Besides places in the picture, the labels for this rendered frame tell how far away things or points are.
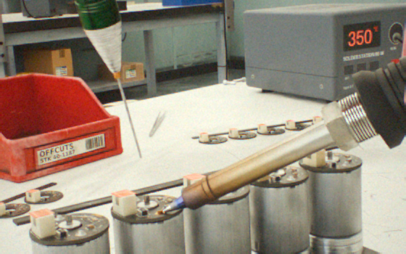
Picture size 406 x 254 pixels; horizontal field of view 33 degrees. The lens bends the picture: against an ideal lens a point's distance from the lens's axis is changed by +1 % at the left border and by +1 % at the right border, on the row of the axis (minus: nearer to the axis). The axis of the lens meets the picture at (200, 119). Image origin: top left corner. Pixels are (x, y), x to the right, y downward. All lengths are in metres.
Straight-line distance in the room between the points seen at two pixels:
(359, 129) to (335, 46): 0.50
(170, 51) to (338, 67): 5.42
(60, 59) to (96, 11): 4.75
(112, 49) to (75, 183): 0.31
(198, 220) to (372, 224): 0.17
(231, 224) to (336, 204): 0.05
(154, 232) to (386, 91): 0.09
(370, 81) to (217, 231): 0.08
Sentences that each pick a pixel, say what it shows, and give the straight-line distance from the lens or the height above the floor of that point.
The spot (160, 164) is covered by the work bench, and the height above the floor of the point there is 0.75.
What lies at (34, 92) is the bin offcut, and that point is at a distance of 0.64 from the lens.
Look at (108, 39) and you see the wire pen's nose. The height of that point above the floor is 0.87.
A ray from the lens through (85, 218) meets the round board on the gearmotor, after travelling 0.23.
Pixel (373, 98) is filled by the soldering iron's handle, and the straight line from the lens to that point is 0.20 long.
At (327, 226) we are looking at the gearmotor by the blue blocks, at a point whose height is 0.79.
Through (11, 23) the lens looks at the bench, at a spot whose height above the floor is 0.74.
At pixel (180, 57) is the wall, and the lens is 6.19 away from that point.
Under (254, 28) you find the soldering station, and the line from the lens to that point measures 0.80.
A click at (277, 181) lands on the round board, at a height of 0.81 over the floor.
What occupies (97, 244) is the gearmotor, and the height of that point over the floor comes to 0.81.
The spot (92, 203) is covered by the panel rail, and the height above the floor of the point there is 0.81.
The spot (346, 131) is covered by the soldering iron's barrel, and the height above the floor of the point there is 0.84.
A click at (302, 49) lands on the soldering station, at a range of 0.73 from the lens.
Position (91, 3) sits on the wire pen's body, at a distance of 0.19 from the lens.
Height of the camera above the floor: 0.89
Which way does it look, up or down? 12 degrees down
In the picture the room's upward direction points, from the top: 3 degrees counter-clockwise
